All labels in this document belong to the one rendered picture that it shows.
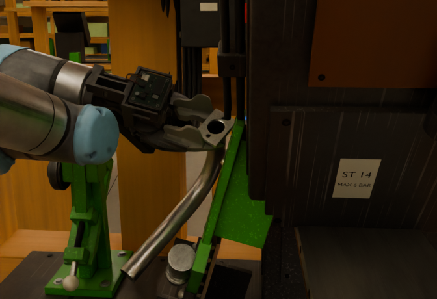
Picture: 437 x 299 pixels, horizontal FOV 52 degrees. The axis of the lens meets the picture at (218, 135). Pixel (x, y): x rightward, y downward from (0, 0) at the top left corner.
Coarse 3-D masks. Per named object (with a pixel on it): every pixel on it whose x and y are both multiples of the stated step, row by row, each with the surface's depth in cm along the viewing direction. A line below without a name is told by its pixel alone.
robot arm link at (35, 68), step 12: (0, 48) 65; (12, 48) 66; (24, 48) 66; (0, 60) 64; (12, 60) 64; (24, 60) 64; (36, 60) 65; (48, 60) 65; (60, 60) 66; (12, 72) 63; (24, 72) 64; (36, 72) 64; (48, 72) 64; (36, 84) 64; (48, 84) 64
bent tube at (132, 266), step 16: (208, 128) 69; (224, 128) 67; (208, 160) 74; (208, 176) 75; (192, 192) 75; (208, 192) 76; (176, 208) 74; (192, 208) 74; (160, 224) 73; (176, 224) 72; (160, 240) 71; (144, 256) 69; (128, 272) 67
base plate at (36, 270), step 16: (32, 256) 97; (48, 256) 97; (160, 256) 97; (16, 272) 91; (32, 272) 91; (48, 272) 91; (144, 272) 91; (160, 272) 91; (256, 272) 91; (0, 288) 86; (16, 288) 86; (32, 288) 86; (128, 288) 86; (144, 288) 86; (160, 288) 86; (176, 288) 86; (256, 288) 86
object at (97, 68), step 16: (96, 64) 64; (96, 80) 63; (112, 80) 63; (128, 80) 63; (144, 80) 63; (160, 80) 64; (96, 96) 66; (112, 96) 63; (128, 96) 62; (144, 96) 62; (160, 96) 63; (128, 112) 63; (144, 112) 64; (160, 112) 63; (128, 128) 68; (144, 128) 66; (160, 128) 66
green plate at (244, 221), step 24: (240, 120) 58; (240, 144) 57; (240, 168) 58; (216, 192) 58; (240, 192) 59; (216, 216) 58; (240, 216) 60; (264, 216) 59; (240, 240) 60; (264, 240) 60
